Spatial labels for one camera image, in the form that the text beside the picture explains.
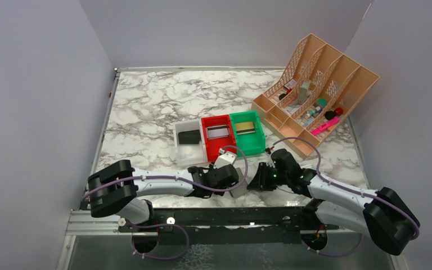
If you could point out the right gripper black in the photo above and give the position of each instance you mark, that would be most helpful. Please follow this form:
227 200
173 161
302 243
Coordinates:
267 179

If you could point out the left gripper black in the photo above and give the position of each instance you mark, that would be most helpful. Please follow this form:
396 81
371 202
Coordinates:
231 180

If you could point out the grey card holder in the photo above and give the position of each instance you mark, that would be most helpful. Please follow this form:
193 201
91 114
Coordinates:
241 185

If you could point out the red plastic bin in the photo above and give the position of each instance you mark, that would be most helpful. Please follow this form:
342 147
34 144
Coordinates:
212 146

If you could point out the green plastic bin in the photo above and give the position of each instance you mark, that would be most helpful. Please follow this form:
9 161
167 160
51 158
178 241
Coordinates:
251 143

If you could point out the white plastic bin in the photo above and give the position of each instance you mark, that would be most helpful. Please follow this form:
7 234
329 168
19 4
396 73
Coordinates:
187 155

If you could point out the black card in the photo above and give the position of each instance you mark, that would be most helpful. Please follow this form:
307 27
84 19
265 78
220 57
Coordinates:
189 137

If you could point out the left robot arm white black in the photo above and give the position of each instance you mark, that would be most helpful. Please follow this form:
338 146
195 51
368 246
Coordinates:
120 189

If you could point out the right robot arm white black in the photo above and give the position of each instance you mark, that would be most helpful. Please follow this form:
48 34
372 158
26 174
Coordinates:
379 214

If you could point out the silver card with stripe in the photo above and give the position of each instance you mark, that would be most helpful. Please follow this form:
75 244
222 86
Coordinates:
215 132

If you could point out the gold card with stripe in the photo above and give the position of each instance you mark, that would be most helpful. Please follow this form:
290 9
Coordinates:
244 127

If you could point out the pink highlighter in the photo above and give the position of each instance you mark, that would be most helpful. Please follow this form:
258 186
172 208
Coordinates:
325 126

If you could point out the green capped glue stick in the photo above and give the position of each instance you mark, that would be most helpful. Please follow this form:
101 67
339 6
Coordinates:
318 106

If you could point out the red white small box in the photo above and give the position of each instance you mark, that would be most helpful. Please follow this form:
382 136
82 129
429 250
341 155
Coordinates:
290 84

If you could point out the grey box in organizer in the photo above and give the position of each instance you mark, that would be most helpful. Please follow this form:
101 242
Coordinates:
303 92

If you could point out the peach desk organizer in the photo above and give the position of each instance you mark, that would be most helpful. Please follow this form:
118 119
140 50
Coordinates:
336 77

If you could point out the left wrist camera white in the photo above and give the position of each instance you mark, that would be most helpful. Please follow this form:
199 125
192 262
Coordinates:
228 158

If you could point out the black mounting rail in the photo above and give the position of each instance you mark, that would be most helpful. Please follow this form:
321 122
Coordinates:
253 225

